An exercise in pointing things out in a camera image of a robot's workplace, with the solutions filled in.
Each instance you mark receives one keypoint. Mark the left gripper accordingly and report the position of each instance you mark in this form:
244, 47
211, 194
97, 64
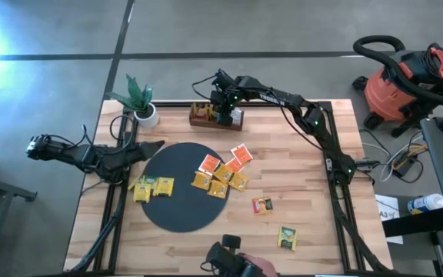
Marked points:
135, 154

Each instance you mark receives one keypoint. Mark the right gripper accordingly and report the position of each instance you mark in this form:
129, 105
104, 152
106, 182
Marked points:
225, 102

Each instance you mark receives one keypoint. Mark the green lemon tea bag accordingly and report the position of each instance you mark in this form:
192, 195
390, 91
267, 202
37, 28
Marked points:
287, 238
146, 179

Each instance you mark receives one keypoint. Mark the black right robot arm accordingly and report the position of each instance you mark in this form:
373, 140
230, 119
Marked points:
275, 98

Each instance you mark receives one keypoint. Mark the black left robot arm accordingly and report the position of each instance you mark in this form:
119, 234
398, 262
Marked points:
75, 154

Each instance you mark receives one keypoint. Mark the wooden tea organizer box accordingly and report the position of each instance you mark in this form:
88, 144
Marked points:
206, 124

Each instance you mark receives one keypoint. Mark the yellow lemon tea bag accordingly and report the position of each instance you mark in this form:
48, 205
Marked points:
142, 193
163, 187

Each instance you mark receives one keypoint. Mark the amber black tea bag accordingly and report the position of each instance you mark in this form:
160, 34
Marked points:
217, 189
223, 174
201, 181
239, 182

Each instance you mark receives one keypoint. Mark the red green tea bag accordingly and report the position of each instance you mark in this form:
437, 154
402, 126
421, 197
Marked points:
262, 206

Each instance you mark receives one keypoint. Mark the snake plant in white pot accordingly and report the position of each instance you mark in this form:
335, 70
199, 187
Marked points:
147, 117

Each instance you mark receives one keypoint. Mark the round dark woven placemat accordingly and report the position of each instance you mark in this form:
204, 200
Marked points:
179, 207

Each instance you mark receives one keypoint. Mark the black handheld device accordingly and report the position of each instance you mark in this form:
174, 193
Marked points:
225, 261

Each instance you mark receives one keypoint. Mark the orange shop vacuum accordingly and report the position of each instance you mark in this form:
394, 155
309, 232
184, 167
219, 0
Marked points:
387, 96

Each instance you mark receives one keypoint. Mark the white paper sheet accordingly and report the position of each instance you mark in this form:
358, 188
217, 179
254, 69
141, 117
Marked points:
385, 204

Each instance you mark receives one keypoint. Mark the black power adapter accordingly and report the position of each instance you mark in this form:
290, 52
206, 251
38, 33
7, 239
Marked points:
404, 167

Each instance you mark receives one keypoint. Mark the black bench bar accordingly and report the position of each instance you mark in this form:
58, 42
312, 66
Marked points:
410, 225

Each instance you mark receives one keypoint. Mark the white blue spray can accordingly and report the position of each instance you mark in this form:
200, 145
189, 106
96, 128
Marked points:
425, 204

